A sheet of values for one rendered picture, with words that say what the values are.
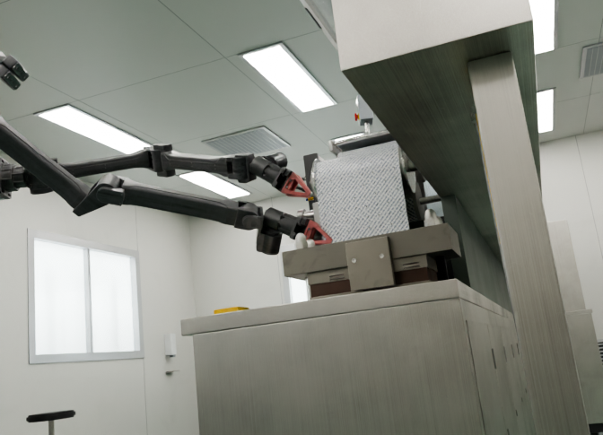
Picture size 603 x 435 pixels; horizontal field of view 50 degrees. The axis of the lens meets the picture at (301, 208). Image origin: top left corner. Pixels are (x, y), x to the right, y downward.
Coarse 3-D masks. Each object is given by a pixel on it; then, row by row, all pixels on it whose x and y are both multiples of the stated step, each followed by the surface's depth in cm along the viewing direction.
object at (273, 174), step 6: (270, 168) 187; (276, 168) 187; (282, 168) 183; (264, 174) 188; (270, 174) 186; (276, 174) 185; (270, 180) 187; (276, 180) 183; (282, 180) 186; (276, 186) 183
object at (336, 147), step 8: (360, 136) 207; (368, 136) 206; (376, 136) 205; (384, 136) 205; (392, 136) 206; (328, 144) 209; (336, 144) 210; (344, 144) 209; (352, 144) 210; (360, 144) 210; (368, 144) 211; (336, 152) 213
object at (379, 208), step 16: (336, 192) 174; (352, 192) 172; (368, 192) 171; (384, 192) 169; (400, 192) 168; (320, 208) 175; (336, 208) 173; (352, 208) 171; (368, 208) 170; (384, 208) 168; (400, 208) 167; (320, 224) 174; (336, 224) 172; (352, 224) 171; (368, 224) 169; (384, 224) 168; (400, 224) 166; (336, 240) 171
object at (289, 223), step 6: (288, 216) 176; (294, 216) 176; (300, 216) 171; (282, 222) 175; (288, 222) 174; (294, 222) 174; (300, 222) 171; (282, 228) 175; (288, 228) 174; (294, 228) 171; (300, 228) 174; (288, 234) 175; (294, 234) 171
